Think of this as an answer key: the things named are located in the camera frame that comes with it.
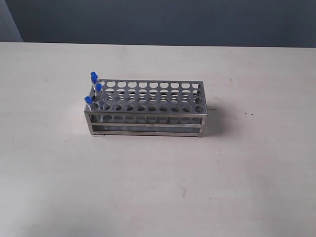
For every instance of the blue capped tube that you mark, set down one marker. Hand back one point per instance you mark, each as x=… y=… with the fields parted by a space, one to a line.
x=89 y=102
x=98 y=96
x=93 y=74
x=94 y=81

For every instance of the stainless steel test tube rack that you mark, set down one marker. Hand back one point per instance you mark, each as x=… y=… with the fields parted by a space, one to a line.
x=148 y=107

